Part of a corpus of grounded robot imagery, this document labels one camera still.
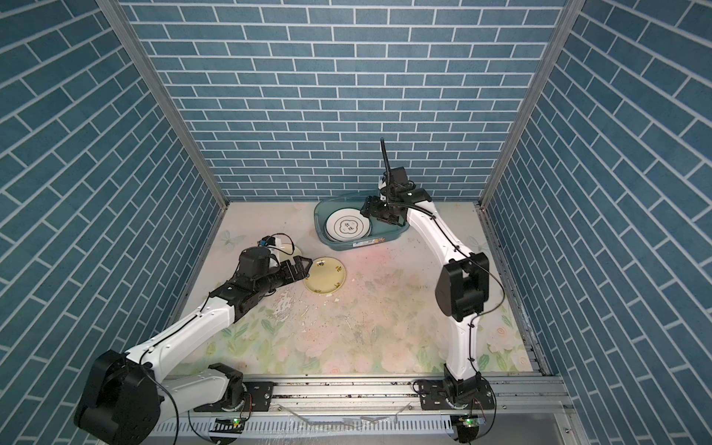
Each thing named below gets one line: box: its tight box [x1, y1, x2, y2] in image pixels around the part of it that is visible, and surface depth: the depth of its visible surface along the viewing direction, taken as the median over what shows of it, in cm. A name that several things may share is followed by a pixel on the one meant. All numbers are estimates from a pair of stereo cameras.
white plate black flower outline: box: [324, 207, 373, 243], surface depth 110 cm
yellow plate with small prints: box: [302, 255, 347, 295], surface depth 100 cm
